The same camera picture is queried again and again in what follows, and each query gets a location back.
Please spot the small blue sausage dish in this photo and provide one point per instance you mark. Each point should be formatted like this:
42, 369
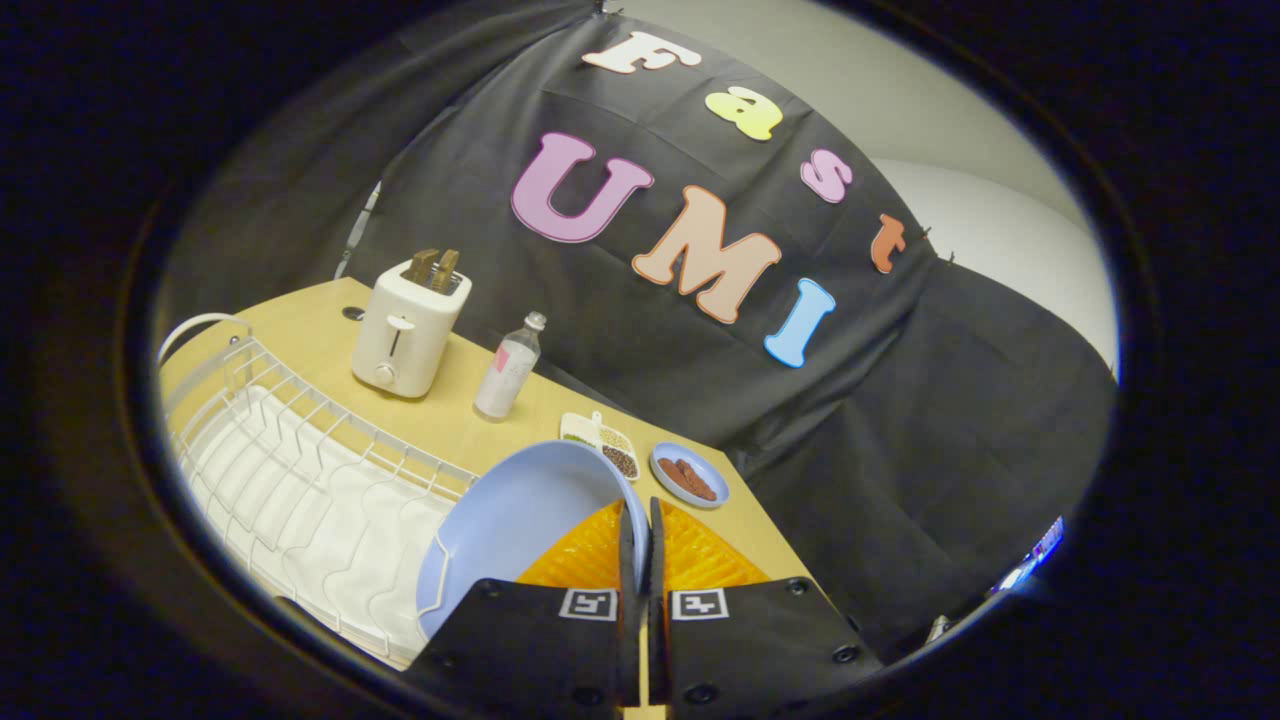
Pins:
688, 475

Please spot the clear plastic bottle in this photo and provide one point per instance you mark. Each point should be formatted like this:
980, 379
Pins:
508, 370

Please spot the brown toast slice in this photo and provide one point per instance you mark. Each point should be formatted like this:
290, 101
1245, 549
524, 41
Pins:
421, 266
445, 270

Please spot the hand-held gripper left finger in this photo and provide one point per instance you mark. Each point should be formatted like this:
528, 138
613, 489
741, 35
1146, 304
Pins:
628, 560

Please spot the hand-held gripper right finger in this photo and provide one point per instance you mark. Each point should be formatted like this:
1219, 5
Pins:
657, 560

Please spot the light blue plate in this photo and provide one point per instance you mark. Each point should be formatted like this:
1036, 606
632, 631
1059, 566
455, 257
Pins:
520, 530

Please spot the white divided seasoning dish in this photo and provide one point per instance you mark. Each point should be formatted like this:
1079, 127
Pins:
600, 440

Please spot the cream toaster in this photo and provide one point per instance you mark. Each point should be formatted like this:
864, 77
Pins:
405, 335

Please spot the black backdrop cloth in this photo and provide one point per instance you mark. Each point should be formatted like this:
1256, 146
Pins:
700, 350

